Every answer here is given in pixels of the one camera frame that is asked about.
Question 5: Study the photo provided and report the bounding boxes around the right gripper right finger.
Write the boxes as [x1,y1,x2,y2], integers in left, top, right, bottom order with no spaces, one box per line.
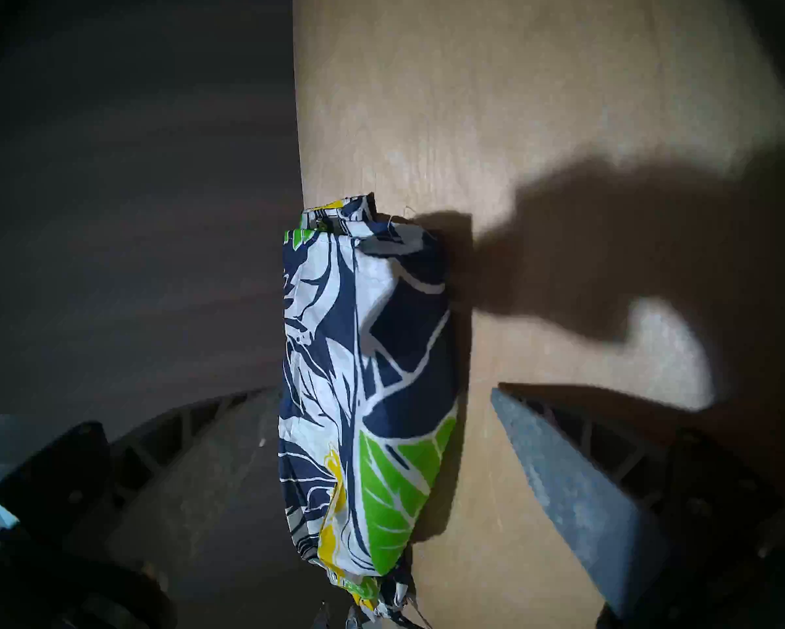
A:
[491,387,679,621]

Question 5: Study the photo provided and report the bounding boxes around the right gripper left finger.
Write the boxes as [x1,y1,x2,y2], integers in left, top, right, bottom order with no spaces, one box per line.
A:
[106,383,283,589]

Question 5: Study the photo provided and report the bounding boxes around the floral print shorts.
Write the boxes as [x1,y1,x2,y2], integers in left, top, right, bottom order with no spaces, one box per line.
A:
[277,193,463,629]

